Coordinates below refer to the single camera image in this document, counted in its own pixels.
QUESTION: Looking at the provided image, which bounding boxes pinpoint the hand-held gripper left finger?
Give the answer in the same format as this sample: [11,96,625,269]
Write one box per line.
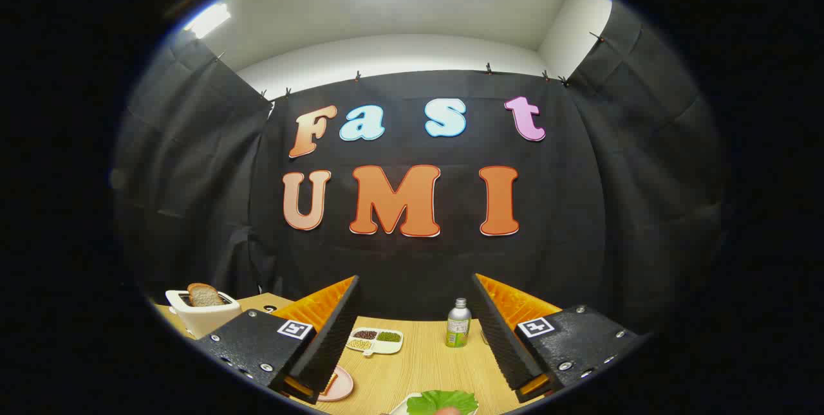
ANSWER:
[195,275,361,405]

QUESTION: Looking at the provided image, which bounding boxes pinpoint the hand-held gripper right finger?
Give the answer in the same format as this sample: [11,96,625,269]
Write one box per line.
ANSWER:
[472,273,648,404]

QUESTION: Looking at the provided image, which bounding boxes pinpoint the green lettuce leaf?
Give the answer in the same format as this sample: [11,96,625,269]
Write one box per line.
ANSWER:
[406,390,479,415]

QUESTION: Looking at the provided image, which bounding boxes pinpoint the thick toast bread slice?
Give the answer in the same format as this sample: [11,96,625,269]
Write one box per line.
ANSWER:
[187,283,224,308]

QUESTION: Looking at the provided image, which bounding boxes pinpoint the green label bottle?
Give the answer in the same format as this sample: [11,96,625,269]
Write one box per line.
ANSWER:
[445,298,472,348]

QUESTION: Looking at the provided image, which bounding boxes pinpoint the pink round plate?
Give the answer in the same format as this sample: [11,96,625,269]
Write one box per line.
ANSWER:
[317,365,355,402]

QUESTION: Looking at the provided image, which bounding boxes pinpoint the white divided dish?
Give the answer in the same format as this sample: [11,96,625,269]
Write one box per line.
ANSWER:
[346,327,404,357]

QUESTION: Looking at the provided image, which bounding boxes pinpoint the black backdrop cloth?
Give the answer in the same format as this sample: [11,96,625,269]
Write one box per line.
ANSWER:
[113,0,731,332]

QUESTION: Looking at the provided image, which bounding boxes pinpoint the white toaster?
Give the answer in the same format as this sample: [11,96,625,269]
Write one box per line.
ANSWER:
[165,289,242,340]

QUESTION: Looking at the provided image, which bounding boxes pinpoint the ceiling light panel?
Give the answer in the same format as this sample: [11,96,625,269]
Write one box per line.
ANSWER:
[183,3,231,39]

